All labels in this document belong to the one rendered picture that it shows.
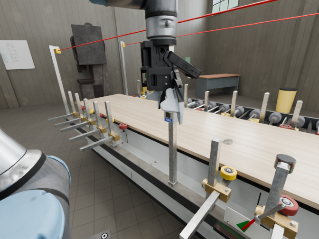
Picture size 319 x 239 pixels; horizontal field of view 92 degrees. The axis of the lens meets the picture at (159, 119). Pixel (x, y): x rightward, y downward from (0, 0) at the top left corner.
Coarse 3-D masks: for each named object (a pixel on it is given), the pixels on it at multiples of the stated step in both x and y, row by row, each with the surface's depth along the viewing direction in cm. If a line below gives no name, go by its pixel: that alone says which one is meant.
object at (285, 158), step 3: (279, 156) 59; (282, 156) 59; (285, 156) 59; (288, 156) 59; (282, 159) 57; (285, 159) 57; (288, 159) 57; (291, 159) 57; (294, 159) 57; (288, 162) 56; (291, 162) 56
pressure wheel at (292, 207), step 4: (284, 196) 66; (288, 196) 66; (280, 200) 65; (284, 200) 64; (288, 200) 65; (292, 200) 64; (288, 204) 63; (292, 204) 63; (296, 204) 62; (284, 208) 62; (288, 208) 61; (292, 208) 61; (296, 208) 61; (284, 212) 62; (288, 212) 61; (292, 212) 61; (296, 212) 61
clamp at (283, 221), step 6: (258, 210) 65; (276, 216) 62; (282, 216) 62; (264, 222) 64; (270, 222) 62; (276, 222) 60; (282, 222) 60; (288, 222) 60; (288, 228) 58; (294, 228) 57; (288, 234) 58; (294, 234) 57
